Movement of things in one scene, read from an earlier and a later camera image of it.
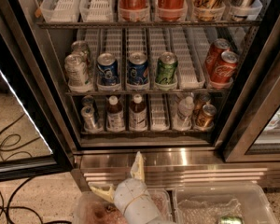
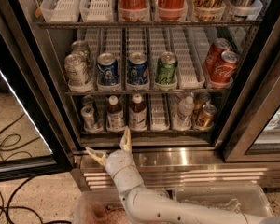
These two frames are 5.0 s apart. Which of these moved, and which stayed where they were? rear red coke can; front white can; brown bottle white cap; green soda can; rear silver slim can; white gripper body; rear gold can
Moved: white gripper body
Stayed: rear gold can; rear red coke can; green soda can; front white can; rear silver slim can; brown bottle white cap
